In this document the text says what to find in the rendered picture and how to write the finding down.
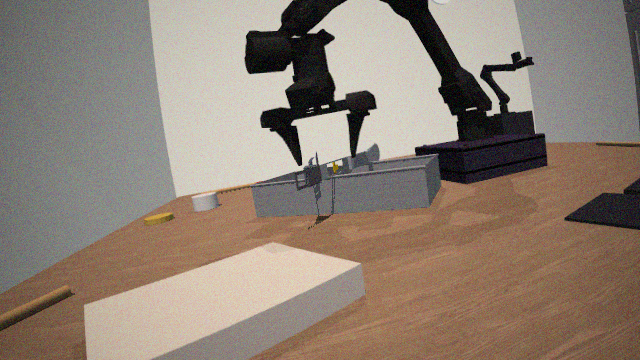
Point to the yellow round disc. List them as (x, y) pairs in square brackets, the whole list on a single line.
[(160, 218)]

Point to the beige flat block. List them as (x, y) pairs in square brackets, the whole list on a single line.
[(231, 309)]

